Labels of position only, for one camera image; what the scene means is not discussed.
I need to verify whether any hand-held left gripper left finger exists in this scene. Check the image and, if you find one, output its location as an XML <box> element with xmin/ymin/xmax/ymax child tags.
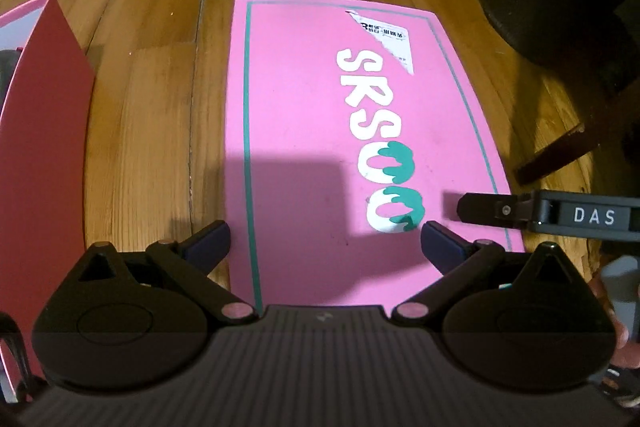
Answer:
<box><xmin>65</xmin><ymin>220</ymin><xmax>258</xmax><ymax>326</ymax></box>

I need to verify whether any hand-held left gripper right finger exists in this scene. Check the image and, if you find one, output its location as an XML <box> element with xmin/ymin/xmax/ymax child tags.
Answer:
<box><xmin>390</xmin><ymin>221</ymin><xmax>581</xmax><ymax>326</ymax></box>

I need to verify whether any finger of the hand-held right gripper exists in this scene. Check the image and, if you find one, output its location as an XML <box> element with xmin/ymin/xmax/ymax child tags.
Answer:
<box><xmin>456</xmin><ymin>191</ymin><xmax>540</xmax><ymax>228</ymax></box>

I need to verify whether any pink box lid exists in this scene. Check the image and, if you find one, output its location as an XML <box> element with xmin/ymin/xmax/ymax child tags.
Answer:
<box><xmin>223</xmin><ymin>0</ymin><xmax>527</xmax><ymax>316</ymax></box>

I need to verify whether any pink cardboard box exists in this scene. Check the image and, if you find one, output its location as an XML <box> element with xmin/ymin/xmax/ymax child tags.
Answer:
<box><xmin>0</xmin><ymin>0</ymin><xmax>97</xmax><ymax>404</ymax></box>

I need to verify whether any person's right hand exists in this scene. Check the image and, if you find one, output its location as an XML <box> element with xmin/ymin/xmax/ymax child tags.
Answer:
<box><xmin>586</xmin><ymin>271</ymin><xmax>640</xmax><ymax>380</ymax></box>

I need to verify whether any black wrist strap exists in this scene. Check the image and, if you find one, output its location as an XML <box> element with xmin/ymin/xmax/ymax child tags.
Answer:
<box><xmin>0</xmin><ymin>311</ymin><xmax>48</xmax><ymax>408</ymax></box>

